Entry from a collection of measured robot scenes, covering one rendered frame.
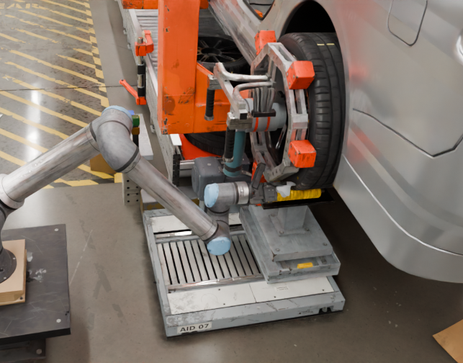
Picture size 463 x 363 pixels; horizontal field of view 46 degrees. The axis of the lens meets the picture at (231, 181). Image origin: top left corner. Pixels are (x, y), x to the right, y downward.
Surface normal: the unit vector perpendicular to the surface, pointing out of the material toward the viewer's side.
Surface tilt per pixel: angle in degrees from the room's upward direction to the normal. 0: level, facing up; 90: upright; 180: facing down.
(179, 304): 0
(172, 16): 90
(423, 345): 0
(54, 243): 0
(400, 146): 90
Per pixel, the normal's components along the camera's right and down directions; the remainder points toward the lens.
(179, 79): 0.25, 0.57
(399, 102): -0.96, 0.07
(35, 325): 0.09, -0.82
